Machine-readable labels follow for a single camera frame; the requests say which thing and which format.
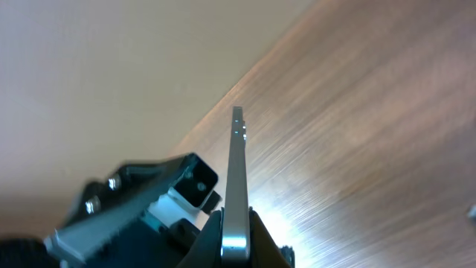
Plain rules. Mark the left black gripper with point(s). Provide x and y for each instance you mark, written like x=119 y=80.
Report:
x=142 y=215

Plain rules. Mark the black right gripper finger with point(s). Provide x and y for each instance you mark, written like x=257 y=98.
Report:
x=264 y=251

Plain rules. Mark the blue Galaxy smartphone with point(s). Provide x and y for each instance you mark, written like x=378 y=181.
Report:
x=236 y=241

